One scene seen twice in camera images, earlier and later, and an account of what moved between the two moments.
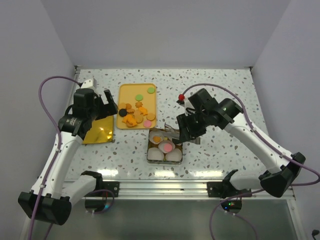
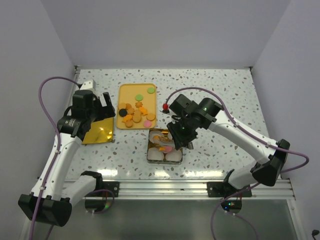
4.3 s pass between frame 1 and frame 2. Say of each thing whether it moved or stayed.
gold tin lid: stayed
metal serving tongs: moved
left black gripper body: stayed
